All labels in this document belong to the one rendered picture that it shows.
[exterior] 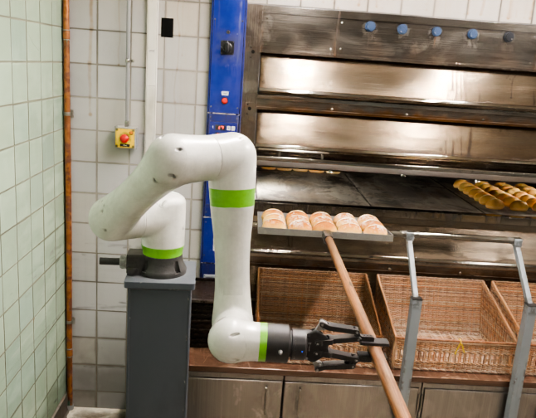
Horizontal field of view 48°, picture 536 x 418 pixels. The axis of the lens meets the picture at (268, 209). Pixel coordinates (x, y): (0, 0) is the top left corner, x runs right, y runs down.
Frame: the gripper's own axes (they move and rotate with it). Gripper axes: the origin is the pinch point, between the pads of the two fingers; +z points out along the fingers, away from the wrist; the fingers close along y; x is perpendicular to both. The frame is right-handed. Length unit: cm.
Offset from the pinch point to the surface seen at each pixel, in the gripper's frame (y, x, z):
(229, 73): -58, -152, -44
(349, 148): -28, -153, 15
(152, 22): -77, -154, -81
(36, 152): -21, -117, -121
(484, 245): 17, -155, 90
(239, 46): -70, -152, -41
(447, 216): 3, -155, 68
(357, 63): -67, -158, 15
